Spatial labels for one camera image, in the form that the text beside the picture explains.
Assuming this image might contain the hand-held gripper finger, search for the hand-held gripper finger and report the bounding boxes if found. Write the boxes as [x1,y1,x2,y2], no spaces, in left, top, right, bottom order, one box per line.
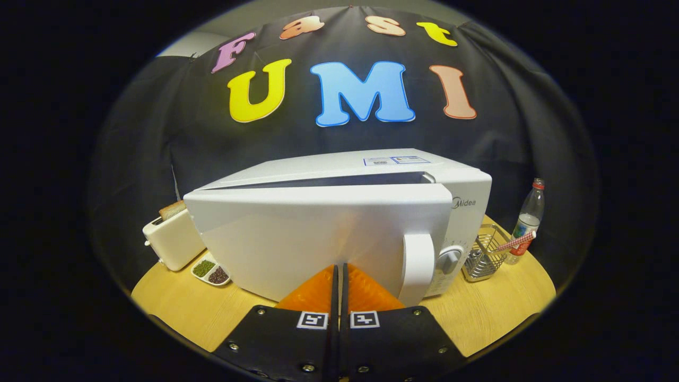
[339,263,467,382]
[212,264,340,382]

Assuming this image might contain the white toaster oven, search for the white toaster oven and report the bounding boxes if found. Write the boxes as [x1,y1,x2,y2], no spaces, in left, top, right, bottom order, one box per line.
[183,148,493,308]

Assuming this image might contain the cream pop-up toaster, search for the cream pop-up toaster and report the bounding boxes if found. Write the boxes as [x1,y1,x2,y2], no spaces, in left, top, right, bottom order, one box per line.
[142,209,206,272]

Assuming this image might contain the white divided bean dish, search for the white divided bean dish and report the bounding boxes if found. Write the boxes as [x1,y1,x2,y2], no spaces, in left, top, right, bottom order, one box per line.
[190,252,232,288]

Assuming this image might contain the toast bread slice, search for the toast bread slice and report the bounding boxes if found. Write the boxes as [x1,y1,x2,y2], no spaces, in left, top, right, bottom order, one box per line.
[158,199,187,221]

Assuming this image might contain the clear plastic water bottle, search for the clear plastic water bottle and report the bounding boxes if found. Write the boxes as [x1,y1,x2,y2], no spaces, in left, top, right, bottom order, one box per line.
[504,178,546,265]

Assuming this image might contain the metal wire basket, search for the metal wire basket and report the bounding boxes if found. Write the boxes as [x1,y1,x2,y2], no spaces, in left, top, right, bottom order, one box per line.
[462,223,512,282]

